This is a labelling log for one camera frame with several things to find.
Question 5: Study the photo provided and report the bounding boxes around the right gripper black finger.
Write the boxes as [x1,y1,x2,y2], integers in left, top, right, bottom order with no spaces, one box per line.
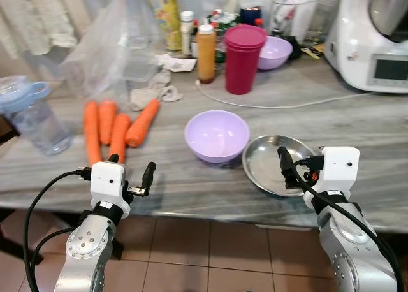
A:
[277,146,298,190]

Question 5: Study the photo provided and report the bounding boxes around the round steel plate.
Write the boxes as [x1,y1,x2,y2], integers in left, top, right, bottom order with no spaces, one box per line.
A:
[242,135,318,198]

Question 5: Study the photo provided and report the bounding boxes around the medium orange carrot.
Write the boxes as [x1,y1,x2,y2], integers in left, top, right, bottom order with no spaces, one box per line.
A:
[108,113,132,164]

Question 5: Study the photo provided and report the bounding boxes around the long thin orange carrot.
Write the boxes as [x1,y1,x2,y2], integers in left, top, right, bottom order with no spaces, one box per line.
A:
[84,101,103,167]

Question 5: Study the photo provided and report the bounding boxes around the short orange carrot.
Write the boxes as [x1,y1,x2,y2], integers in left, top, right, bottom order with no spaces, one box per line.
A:
[98,99,119,146]

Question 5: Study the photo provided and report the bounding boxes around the thick tapered orange carrot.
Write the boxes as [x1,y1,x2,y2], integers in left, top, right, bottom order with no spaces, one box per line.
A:
[125,99,161,149]

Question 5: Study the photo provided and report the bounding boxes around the black table leg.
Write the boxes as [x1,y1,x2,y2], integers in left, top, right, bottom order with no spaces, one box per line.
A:
[111,217,129,262]

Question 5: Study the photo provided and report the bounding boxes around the large lilac plastic bowl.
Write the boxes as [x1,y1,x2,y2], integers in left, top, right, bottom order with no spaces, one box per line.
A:
[184,110,251,165]

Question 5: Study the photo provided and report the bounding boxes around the crumpled grey cloth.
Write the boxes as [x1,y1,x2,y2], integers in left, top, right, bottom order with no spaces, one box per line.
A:
[129,69,184,112]

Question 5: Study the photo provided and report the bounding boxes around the clear plastic bag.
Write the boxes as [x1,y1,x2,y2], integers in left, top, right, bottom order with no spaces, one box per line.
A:
[61,0,161,103]

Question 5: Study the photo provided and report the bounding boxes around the magenta lidded plastic tumbler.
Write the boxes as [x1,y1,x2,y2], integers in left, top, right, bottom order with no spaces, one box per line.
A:
[224,24,268,96]

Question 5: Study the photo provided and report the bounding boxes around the small lilac plastic bowl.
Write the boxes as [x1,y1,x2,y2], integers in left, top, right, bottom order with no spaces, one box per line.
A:
[258,36,295,71]

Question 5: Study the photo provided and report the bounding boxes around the crumpled white cloth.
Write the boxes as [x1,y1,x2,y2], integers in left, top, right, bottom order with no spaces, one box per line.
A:
[156,53,198,74]

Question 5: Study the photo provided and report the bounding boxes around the white kitchen appliance with display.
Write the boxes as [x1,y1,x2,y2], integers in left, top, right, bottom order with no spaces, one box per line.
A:
[324,0,408,94]

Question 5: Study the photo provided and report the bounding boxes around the orange sauce bottle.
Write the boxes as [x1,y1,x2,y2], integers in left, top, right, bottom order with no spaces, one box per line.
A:
[196,24,218,85]

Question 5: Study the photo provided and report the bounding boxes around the yellow printed package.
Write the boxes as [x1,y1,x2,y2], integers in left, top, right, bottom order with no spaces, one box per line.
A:
[144,0,183,52]

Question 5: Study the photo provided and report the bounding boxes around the white lace curtain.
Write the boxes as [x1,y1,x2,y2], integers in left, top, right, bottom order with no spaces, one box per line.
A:
[0,0,78,58]

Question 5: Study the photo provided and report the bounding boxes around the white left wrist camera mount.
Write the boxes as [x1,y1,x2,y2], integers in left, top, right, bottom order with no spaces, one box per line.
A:
[90,161,127,204]

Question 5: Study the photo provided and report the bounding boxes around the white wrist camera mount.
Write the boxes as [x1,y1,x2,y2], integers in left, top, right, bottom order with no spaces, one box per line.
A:
[317,147,360,194]
[90,161,127,204]

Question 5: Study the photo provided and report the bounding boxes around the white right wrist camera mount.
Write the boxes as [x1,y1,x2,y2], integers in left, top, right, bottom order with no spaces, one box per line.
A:
[317,147,360,194]

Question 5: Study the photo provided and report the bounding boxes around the short black left arm cable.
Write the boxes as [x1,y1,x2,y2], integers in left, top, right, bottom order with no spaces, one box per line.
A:
[31,225,87,267]

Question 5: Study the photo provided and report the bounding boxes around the long black left arm cable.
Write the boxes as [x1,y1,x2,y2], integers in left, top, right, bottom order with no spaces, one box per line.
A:
[23,168,94,292]

